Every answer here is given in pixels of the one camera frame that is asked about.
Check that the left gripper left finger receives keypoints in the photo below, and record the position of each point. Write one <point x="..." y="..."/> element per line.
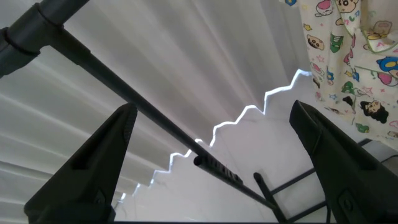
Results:
<point x="84" y="180"/>

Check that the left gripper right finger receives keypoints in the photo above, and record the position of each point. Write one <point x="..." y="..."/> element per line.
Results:
<point x="351" y="180"/>

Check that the cream printed garment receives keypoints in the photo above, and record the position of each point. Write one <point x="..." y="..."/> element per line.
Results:
<point x="357" y="62"/>

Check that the black clothes rack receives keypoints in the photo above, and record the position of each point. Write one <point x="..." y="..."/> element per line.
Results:
<point x="109" y="77"/>

